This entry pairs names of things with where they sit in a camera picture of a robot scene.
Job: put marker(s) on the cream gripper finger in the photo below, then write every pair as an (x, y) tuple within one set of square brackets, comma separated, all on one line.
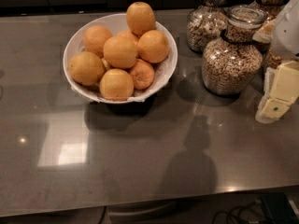
[(285, 88), (265, 110)]

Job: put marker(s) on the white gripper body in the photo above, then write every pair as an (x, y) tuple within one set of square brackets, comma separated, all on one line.
[(287, 34)]

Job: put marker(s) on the white bowl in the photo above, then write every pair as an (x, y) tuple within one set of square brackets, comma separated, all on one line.
[(116, 23)]

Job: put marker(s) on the partly hidden middle orange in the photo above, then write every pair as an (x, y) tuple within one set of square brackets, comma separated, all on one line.
[(129, 35)]

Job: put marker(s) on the front glass cereal jar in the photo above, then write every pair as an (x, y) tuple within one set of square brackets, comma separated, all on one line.
[(231, 61)]

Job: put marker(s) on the glass jar with white cereal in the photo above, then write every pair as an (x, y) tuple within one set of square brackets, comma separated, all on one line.
[(205, 23)]

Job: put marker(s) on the black box under table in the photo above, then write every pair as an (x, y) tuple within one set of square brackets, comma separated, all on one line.
[(277, 209)]

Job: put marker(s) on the wrinkled orange at front right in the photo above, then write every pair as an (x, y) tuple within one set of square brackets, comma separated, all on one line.
[(142, 74)]

